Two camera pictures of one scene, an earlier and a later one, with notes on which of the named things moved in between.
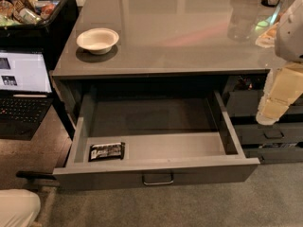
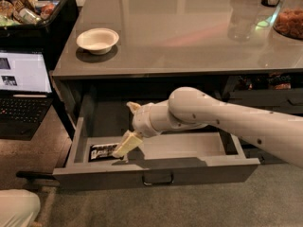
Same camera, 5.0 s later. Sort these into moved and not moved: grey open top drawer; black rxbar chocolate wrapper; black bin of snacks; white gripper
Moved: white gripper
Not moved: grey open top drawer; black bin of snacks; black rxbar chocolate wrapper
